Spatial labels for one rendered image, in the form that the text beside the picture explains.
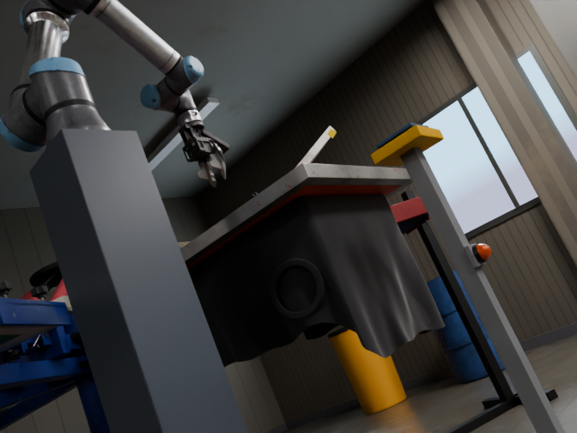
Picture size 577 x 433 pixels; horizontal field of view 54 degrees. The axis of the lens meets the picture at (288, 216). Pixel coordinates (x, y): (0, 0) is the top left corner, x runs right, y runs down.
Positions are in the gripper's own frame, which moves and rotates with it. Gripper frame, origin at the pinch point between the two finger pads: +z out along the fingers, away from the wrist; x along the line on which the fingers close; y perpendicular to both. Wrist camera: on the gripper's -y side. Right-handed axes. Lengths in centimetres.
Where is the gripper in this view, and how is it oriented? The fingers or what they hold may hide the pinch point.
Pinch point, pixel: (220, 179)
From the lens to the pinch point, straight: 185.9
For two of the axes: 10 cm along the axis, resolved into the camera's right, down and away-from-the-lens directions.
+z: 4.1, 8.8, -2.5
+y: -6.0, 0.5, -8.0
